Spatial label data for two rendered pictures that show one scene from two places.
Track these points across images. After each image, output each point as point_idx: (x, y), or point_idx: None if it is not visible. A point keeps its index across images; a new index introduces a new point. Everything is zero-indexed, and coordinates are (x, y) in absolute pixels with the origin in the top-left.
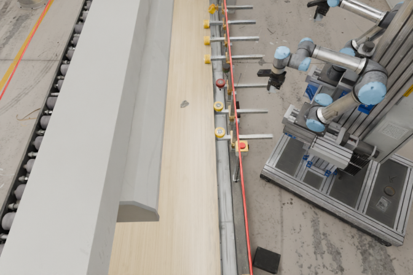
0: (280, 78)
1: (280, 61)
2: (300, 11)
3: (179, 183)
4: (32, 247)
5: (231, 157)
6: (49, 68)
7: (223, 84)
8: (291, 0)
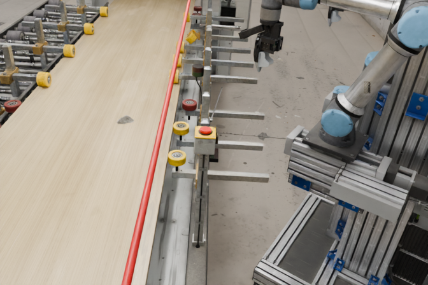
0: (274, 31)
1: None
2: (318, 88)
3: (83, 217)
4: None
5: (194, 210)
6: None
7: (193, 105)
8: (306, 77)
